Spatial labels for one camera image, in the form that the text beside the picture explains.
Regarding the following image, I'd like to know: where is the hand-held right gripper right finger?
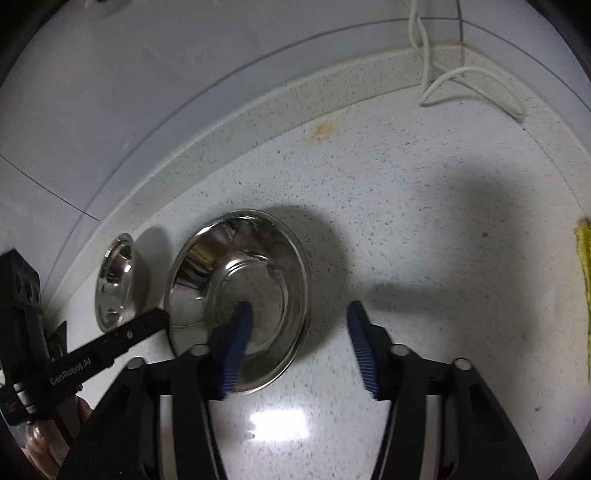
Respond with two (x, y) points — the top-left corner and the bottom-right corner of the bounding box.
(347, 301), (539, 480)

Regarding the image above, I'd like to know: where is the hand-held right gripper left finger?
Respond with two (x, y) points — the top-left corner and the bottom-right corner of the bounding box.
(58, 301), (254, 480)

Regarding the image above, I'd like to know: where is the yellow cloth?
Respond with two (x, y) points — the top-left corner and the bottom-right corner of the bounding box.
(574, 219), (591, 320)

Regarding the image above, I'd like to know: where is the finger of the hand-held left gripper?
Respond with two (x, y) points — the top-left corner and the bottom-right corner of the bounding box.
(68, 308), (170, 379)

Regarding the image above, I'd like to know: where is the small steel bowl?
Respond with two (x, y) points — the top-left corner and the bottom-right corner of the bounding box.
(164, 209), (313, 394)
(95, 233), (135, 334)

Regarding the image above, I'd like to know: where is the white power cable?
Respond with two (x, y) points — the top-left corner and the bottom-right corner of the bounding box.
(408, 0), (527, 123)

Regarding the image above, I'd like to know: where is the person's left hand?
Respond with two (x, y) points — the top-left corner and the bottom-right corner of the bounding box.
(21, 394), (93, 480)

